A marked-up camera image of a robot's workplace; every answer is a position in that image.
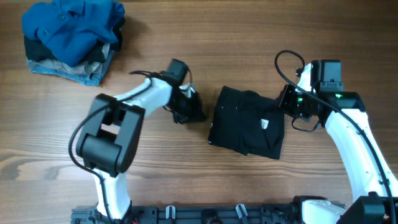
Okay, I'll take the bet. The black polo shirt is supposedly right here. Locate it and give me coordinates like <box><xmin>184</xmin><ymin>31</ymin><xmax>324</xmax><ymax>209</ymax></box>
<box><xmin>208</xmin><ymin>86</ymin><xmax>285</xmax><ymax>159</ymax></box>

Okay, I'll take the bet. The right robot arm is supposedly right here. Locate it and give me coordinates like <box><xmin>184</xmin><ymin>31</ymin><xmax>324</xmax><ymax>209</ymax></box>
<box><xmin>279</xmin><ymin>60</ymin><xmax>397</xmax><ymax>223</ymax></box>

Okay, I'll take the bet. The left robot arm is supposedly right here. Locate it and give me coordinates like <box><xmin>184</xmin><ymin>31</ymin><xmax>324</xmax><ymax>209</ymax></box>
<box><xmin>68</xmin><ymin>58</ymin><xmax>206</xmax><ymax>223</ymax></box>

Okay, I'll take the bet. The light blue denim garment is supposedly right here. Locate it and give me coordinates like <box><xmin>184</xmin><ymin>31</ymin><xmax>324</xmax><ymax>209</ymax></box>
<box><xmin>29</xmin><ymin>50</ymin><xmax>115</xmax><ymax>86</ymax></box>

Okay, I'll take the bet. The beige folded garment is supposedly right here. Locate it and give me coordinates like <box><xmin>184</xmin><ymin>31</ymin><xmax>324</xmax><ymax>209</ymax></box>
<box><xmin>27</xmin><ymin>44</ymin><xmax>114</xmax><ymax>75</ymax></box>

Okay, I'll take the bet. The blue button shirt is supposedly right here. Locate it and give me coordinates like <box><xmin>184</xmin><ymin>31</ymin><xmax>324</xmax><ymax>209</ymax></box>
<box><xmin>22</xmin><ymin>0</ymin><xmax>125</xmax><ymax>67</ymax></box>

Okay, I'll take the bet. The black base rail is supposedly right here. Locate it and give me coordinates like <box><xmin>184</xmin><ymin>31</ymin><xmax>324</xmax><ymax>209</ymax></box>
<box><xmin>70</xmin><ymin>203</ymin><xmax>346</xmax><ymax>224</ymax></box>

